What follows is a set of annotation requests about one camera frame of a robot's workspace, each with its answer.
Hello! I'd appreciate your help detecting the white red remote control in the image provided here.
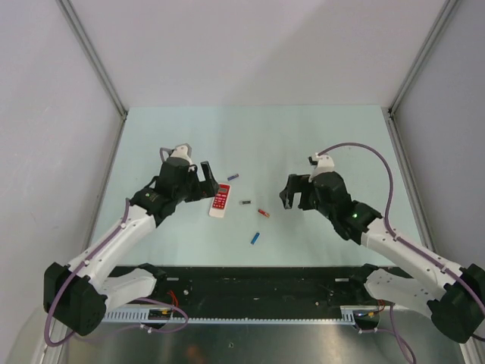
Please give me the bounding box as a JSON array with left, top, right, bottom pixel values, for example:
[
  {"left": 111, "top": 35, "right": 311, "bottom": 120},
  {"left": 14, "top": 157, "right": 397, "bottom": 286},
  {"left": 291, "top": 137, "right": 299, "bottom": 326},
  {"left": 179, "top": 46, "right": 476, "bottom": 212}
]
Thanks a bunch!
[{"left": 208, "top": 184, "right": 231, "bottom": 218}]

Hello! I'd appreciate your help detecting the blue battery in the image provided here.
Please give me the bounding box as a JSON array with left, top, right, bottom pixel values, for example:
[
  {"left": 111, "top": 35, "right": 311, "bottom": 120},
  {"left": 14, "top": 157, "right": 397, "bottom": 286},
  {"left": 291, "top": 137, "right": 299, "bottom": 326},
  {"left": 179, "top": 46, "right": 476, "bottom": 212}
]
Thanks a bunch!
[{"left": 251, "top": 232, "right": 260, "bottom": 245}]

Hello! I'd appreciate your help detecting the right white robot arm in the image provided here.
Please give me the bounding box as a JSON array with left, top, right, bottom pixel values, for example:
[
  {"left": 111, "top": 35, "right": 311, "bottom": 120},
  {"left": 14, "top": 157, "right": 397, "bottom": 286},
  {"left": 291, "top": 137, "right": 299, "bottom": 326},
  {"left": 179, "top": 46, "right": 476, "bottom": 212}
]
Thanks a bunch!
[{"left": 279, "top": 171, "right": 484, "bottom": 344}]

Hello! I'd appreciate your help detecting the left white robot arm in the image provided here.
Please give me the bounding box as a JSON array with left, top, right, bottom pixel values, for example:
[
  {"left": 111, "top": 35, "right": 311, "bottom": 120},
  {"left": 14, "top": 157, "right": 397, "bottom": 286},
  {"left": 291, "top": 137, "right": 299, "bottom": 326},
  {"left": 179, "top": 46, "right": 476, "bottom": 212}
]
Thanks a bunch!
[{"left": 43, "top": 157, "right": 219, "bottom": 346}]

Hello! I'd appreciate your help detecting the red battery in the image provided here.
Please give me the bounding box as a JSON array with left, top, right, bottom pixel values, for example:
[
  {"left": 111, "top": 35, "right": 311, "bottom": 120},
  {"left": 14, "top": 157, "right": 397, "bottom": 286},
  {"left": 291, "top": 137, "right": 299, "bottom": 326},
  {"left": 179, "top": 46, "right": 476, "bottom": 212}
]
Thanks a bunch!
[{"left": 258, "top": 209, "right": 270, "bottom": 218}]

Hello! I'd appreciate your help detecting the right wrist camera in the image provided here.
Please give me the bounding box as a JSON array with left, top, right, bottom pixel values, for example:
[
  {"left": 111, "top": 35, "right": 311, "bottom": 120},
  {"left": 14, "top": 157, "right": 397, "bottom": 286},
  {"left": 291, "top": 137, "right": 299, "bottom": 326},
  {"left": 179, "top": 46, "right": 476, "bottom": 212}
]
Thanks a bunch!
[{"left": 308, "top": 153, "right": 335, "bottom": 182}]

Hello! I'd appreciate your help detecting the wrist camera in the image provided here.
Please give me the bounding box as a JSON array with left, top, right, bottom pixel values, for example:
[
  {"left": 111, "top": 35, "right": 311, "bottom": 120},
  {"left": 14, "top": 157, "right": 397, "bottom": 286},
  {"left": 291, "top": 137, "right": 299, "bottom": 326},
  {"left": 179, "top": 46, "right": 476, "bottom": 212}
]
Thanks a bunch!
[
  {"left": 308, "top": 153, "right": 335, "bottom": 182},
  {"left": 167, "top": 143, "right": 192, "bottom": 166}
]

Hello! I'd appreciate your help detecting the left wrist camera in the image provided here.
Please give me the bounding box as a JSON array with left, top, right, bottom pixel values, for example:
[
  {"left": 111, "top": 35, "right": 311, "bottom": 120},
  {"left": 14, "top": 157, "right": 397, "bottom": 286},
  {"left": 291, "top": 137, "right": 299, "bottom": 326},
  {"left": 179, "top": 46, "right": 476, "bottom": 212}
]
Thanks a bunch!
[{"left": 167, "top": 143, "right": 192, "bottom": 166}]

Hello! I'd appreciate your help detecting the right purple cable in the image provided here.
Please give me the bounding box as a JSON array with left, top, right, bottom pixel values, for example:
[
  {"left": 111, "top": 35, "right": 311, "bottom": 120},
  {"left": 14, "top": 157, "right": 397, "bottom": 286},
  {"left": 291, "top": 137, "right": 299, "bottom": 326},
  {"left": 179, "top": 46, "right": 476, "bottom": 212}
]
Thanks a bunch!
[{"left": 317, "top": 142, "right": 485, "bottom": 304}]

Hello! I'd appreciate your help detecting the purple cable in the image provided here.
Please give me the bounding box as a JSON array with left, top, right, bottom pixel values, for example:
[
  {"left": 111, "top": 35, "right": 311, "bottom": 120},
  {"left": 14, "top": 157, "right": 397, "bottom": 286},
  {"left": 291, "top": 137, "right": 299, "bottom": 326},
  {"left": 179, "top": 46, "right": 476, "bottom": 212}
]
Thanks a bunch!
[
  {"left": 44, "top": 196, "right": 132, "bottom": 348},
  {"left": 317, "top": 142, "right": 485, "bottom": 304}
]

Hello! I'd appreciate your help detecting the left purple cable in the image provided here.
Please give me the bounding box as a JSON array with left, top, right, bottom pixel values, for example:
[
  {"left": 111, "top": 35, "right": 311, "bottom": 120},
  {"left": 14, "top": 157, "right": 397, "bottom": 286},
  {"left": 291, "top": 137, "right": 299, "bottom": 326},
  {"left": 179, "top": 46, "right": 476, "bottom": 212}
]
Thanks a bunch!
[{"left": 44, "top": 196, "right": 132, "bottom": 348}]

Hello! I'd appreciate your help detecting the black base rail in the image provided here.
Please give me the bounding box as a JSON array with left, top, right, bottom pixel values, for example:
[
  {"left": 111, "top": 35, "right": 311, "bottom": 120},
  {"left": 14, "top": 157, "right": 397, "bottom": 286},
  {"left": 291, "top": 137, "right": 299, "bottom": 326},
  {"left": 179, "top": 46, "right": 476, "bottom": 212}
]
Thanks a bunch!
[{"left": 109, "top": 265, "right": 383, "bottom": 318}]

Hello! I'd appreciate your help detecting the grey cable duct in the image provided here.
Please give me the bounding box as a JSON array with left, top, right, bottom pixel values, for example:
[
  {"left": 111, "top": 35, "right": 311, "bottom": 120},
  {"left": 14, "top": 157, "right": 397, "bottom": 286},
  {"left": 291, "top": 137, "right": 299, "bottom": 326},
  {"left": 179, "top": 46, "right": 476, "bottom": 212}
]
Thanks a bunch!
[{"left": 102, "top": 306, "right": 355, "bottom": 325}]

